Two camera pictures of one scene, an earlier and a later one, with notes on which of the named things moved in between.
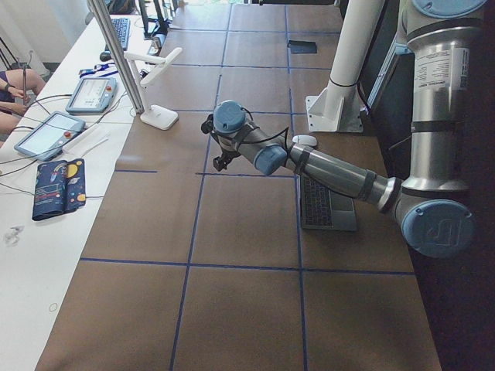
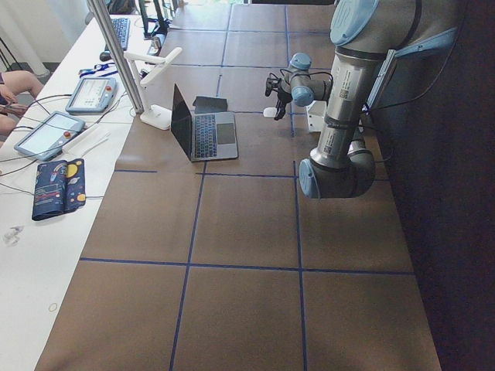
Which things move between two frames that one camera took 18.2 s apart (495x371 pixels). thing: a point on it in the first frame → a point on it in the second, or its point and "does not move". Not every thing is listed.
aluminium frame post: (97, 7) does not move
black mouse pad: (300, 46) → (206, 104)
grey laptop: (323, 209) → (203, 136)
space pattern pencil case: (59, 188) does not move
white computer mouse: (305, 140) → (270, 112)
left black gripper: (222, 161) → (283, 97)
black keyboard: (121, 28) does not move
